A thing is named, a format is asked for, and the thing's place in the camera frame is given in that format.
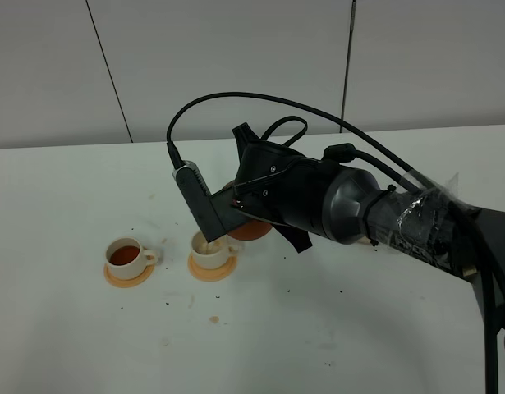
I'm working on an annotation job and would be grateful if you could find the white teacup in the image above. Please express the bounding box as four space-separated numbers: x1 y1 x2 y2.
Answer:
191 231 244 270
105 237 160 281

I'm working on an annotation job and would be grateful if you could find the brown clay teapot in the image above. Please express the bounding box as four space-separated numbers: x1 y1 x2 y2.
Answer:
218 180 273 242

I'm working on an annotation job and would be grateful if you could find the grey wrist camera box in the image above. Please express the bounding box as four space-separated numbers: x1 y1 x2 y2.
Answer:
173 160 225 241

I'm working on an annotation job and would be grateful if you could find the black camera cable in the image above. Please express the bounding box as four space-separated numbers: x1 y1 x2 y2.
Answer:
166 92 425 194

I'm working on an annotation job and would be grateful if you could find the left orange saucer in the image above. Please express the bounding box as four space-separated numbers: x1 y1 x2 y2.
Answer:
103 263 154 288

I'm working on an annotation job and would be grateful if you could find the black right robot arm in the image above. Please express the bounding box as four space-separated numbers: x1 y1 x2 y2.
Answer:
201 125 505 393

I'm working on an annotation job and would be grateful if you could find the orange saucer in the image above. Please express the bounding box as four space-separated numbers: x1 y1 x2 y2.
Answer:
103 263 154 288
187 254 238 282

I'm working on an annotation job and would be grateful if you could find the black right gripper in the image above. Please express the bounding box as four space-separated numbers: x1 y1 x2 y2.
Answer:
212 121 338 253

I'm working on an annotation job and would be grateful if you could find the right orange saucer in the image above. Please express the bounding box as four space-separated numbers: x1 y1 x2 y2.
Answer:
187 254 238 282

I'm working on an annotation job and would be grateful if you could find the right white teacup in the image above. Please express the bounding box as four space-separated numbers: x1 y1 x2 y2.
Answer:
191 231 244 270

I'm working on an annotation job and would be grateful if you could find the beige round teapot coaster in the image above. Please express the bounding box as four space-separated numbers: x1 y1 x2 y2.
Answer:
357 237 373 246

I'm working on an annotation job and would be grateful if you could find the left white teacup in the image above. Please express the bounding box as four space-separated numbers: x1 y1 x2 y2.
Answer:
105 237 160 281

